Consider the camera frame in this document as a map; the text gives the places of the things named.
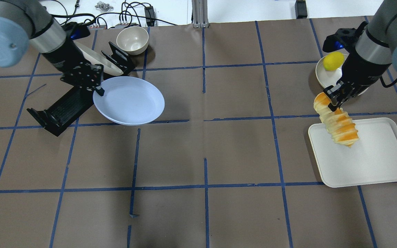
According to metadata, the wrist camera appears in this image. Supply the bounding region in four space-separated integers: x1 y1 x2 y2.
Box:
61 22 90 40
322 22 367 52

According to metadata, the spiral bread roll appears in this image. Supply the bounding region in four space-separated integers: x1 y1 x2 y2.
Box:
313 92 359 147

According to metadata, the yellow lemon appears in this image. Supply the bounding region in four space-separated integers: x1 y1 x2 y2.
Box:
323 51 345 72

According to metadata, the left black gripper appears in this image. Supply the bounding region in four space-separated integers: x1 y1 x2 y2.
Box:
42 38 105 97

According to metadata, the small metal clamp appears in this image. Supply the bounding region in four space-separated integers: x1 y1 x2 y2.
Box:
94 1 114 12

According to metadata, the cream rectangular tray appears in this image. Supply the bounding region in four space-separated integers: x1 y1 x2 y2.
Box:
308 117 397 187

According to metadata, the cream plate in rack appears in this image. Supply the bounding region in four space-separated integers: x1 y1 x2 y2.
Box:
74 41 123 76

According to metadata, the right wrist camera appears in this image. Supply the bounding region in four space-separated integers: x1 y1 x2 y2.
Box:
322 22 367 52

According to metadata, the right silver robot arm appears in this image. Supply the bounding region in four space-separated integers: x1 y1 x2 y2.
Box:
323 0 397 111

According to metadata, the black dish rack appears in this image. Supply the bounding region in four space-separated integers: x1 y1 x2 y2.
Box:
27 41 135 137

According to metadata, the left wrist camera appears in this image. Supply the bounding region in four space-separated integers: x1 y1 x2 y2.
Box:
61 22 90 40

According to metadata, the cream bowl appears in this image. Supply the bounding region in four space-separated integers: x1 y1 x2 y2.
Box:
116 26 149 55

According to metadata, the cream plate under lemon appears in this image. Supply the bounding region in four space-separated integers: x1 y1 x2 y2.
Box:
315 54 348 88

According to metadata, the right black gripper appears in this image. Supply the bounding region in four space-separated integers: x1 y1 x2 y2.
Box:
323 52 383 111

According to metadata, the black power adapter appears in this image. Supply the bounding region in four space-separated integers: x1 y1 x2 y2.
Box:
144 6 156 27

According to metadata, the blue plate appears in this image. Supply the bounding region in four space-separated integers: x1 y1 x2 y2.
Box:
93 76 165 126

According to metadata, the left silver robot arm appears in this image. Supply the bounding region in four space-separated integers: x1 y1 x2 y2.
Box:
0 0 101 248

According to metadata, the aluminium frame post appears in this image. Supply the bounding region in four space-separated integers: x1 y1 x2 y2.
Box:
192 0 209 28

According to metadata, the black device on table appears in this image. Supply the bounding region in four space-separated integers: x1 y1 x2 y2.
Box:
294 0 308 19

